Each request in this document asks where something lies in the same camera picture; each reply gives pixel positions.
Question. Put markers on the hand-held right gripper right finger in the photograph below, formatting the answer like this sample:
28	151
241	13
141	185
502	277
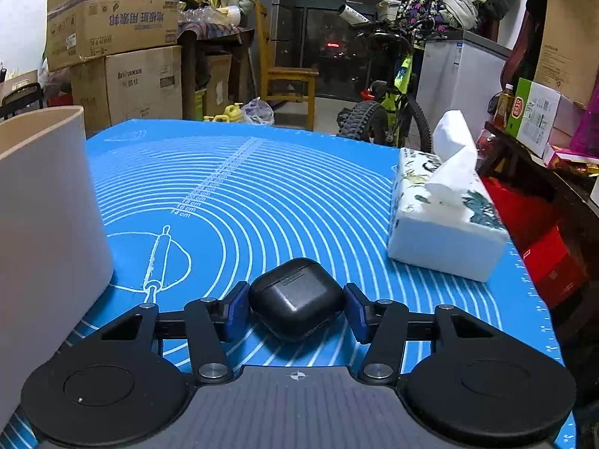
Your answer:
356	311

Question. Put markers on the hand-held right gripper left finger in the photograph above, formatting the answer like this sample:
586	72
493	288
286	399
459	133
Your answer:
234	311

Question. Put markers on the black earbuds case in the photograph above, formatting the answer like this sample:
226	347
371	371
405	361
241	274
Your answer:
295	299

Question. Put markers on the beige storage bin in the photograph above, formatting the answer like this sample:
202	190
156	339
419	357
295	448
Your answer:
47	206

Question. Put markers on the floral print tissue box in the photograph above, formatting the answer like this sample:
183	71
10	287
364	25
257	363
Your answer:
444	243

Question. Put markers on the blue silicone baking mat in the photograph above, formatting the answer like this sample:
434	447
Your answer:
281	196

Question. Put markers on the red gift bag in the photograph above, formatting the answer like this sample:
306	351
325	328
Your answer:
514	206

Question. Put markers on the yellow plastic jug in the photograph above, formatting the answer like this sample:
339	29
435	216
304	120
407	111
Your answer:
229	114

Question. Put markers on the clear plastic bag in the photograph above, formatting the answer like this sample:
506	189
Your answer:
257	112

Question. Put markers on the red cardboard box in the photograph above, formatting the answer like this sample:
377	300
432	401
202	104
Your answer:
557	266

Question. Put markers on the green black bicycle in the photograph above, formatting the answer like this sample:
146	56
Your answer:
397	103

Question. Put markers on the dark wooden side table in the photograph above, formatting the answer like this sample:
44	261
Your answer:
552	182

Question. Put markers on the wooden chair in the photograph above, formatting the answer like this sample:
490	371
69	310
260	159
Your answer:
285	77

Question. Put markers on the large brown cardboard box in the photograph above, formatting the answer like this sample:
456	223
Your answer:
140	84

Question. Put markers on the yellow oil bottle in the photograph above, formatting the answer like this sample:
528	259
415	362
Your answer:
503	107

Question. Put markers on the white chest freezer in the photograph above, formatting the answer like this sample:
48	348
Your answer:
449	70

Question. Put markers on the green white carton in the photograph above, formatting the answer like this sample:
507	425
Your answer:
533	112

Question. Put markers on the cluttered dark wooden table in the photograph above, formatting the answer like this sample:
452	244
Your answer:
210	37

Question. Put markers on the dark glass balcony door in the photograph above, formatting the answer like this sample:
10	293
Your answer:
327	23

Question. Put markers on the pink bag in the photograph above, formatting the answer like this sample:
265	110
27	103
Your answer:
587	126

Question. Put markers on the black shelf rack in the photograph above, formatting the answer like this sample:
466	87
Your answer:
23	96

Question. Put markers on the dark floral bag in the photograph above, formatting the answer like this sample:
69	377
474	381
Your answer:
421	9

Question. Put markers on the open printed cardboard box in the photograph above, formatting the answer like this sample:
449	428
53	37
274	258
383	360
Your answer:
112	23

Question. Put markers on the grey cloth bundle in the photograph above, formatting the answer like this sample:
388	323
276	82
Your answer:
461	4

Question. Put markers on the flat brown cardboard box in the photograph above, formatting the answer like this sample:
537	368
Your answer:
566	42

